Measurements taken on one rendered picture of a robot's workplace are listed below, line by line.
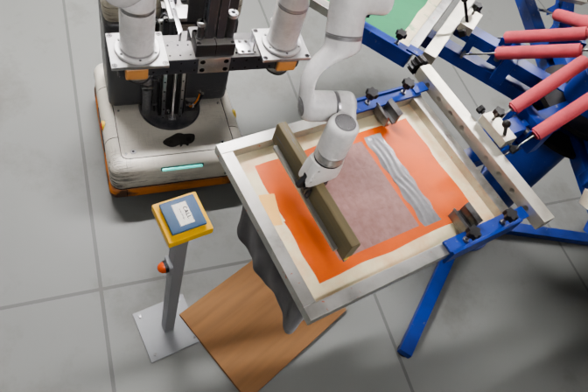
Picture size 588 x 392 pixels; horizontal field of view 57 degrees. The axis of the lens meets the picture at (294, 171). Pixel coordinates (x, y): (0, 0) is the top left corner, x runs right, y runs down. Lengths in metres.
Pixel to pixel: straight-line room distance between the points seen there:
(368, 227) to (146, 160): 1.16
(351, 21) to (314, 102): 0.20
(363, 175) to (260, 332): 0.97
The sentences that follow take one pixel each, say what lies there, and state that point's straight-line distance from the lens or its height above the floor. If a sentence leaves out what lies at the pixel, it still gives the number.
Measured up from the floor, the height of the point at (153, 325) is 0.01.
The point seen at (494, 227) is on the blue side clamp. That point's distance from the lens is 1.77.
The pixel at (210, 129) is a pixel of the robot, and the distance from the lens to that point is 2.55.
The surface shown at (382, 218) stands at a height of 0.96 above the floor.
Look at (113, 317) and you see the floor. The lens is 2.41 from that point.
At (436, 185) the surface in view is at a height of 0.96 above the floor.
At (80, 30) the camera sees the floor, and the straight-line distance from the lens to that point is 3.37.
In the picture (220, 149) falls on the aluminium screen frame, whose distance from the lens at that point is 1.60.
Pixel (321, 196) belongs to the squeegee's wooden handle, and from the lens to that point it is 1.39.
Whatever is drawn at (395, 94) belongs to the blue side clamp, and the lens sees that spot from 1.93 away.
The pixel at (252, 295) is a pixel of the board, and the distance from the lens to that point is 2.45.
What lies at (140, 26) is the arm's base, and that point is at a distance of 1.51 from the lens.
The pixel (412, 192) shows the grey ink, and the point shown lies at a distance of 1.75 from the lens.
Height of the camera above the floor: 2.27
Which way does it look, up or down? 53 degrees down
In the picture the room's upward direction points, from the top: 23 degrees clockwise
